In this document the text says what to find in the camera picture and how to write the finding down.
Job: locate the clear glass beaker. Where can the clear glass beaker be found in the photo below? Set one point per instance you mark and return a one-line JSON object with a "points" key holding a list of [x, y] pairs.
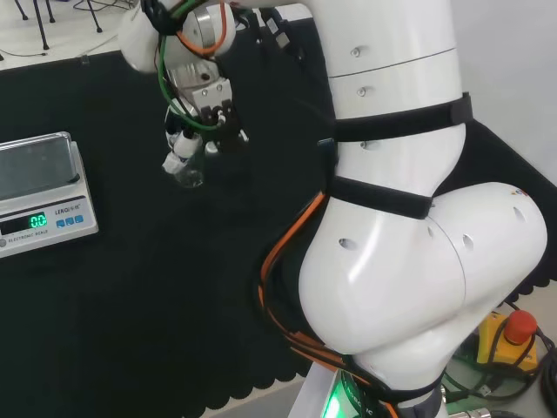
{"points": [[191, 178]]}

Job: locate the black bench cloth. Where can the black bench cloth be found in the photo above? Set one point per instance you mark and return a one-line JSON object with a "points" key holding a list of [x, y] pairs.
{"points": [[152, 283]]}

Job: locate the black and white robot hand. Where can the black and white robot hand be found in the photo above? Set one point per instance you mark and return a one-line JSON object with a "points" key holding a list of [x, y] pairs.
{"points": [[204, 93]]}

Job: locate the yellow stop button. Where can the yellow stop button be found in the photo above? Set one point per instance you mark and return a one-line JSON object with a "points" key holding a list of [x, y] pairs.
{"points": [[509, 344]]}

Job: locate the black tripod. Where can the black tripod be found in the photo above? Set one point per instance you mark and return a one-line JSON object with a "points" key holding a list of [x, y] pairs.
{"points": [[95, 17], [40, 26]]}

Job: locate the clear cloth clip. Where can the clear cloth clip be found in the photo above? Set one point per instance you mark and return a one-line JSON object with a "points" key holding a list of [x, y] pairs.
{"points": [[84, 60]]}

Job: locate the electronic balance with steel pan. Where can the electronic balance with steel pan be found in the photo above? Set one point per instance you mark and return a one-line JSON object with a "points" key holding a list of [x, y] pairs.
{"points": [[48, 204]]}

